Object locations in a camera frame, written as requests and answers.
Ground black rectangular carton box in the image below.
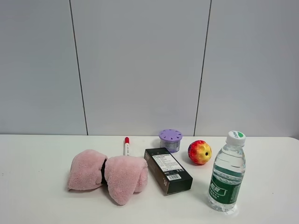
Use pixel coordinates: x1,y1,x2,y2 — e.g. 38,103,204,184
144,147,193,195

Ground red yellow toy ball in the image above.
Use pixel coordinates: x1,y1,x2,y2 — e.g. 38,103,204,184
187,140,212,165

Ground purple lidded air freshener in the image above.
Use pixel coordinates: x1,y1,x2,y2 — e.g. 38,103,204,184
158,129,183,153

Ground pink fluffy towel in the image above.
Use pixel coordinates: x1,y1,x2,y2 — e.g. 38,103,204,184
67,149,148,205

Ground red capped white marker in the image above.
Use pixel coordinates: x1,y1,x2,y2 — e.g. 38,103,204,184
124,137,130,156

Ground clear water bottle green label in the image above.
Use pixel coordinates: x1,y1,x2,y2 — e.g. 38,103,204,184
208,131,246,212

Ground black hair tie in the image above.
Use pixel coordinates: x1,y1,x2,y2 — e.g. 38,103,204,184
100,158,108,185

